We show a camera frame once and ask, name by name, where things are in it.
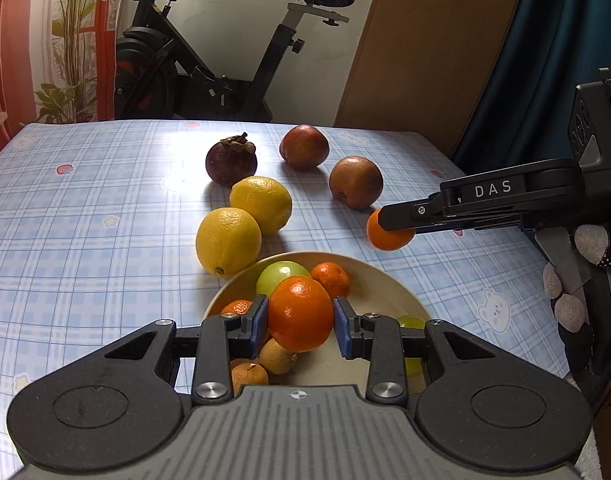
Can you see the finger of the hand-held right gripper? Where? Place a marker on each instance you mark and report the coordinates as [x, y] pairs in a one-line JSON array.
[[490, 191]]

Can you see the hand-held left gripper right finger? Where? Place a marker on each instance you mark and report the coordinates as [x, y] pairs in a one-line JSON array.
[[341, 329]]

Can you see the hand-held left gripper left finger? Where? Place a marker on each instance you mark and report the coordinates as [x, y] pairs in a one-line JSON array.
[[260, 322]]

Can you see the small tangerine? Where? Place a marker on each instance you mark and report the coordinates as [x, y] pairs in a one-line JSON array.
[[235, 307], [331, 280], [385, 241]]

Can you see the large orange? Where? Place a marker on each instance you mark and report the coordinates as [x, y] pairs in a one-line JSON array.
[[300, 312]]

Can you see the green apple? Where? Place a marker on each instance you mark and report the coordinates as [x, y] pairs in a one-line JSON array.
[[278, 276], [411, 321]]

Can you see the cream round plate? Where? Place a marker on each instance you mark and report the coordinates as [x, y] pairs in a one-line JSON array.
[[373, 285]]

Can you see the brownish red apple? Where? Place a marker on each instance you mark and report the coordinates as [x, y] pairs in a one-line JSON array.
[[356, 182]]

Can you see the bright red apple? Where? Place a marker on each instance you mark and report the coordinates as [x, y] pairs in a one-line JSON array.
[[304, 146]]

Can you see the person's right hand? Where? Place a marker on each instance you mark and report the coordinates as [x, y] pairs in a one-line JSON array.
[[605, 310]]

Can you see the brown longan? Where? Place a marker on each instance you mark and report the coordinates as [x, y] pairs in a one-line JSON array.
[[278, 356], [249, 376]]

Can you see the yellow lemon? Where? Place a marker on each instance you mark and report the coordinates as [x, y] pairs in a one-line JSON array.
[[261, 205], [229, 241]]

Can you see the dark teal curtain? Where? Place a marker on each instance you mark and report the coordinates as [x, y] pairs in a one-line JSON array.
[[550, 35]]

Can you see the wooden cabinet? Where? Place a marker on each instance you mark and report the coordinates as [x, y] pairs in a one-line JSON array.
[[425, 50]]

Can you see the dark purple mangosteen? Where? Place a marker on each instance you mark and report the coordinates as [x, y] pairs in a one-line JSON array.
[[230, 162]]

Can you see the black exercise bike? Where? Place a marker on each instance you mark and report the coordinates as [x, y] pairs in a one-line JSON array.
[[150, 55]]

